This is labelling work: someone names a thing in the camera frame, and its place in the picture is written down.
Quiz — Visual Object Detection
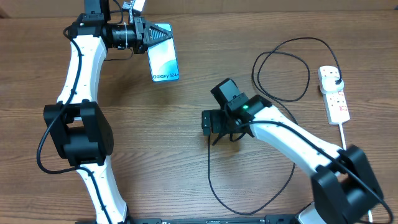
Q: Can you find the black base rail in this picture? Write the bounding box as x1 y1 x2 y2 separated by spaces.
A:
74 213 299 224

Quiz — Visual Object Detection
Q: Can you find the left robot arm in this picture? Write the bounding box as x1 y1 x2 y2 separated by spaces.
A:
36 0 173 223

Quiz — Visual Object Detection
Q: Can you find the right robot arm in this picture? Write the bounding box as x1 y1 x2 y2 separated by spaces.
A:
201 78 385 223

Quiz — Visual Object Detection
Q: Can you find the black charging cable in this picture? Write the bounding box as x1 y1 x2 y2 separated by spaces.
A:
207 37 344 216

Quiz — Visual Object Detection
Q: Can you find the white power strip cord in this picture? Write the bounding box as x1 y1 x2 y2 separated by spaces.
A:
338 123 374 224

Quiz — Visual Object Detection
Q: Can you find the smartphone with blue screen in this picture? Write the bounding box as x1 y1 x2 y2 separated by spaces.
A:
147 37 180 83

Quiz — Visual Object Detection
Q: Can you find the white charger plug adapter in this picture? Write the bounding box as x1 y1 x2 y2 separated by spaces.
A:
320 77 345 94

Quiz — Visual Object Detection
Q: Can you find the white power strip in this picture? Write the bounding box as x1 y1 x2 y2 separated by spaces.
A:
318 65 350 124

